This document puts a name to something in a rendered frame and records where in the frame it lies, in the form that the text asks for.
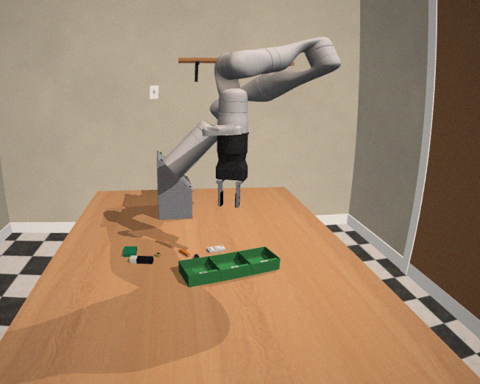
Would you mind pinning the orange battery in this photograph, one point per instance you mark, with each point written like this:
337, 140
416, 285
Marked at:
184, 252

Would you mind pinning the green three-compartment bin rack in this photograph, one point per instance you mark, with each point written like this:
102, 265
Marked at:
242, 263

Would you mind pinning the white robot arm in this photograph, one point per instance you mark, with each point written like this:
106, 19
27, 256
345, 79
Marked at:
273, 82

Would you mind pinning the white domino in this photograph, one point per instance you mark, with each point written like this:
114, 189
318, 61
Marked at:
216, 249

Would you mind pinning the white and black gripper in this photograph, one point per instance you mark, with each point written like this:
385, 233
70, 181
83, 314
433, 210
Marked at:
232, 136

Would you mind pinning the green rectangular block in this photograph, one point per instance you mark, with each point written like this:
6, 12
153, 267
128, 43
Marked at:
129, 250

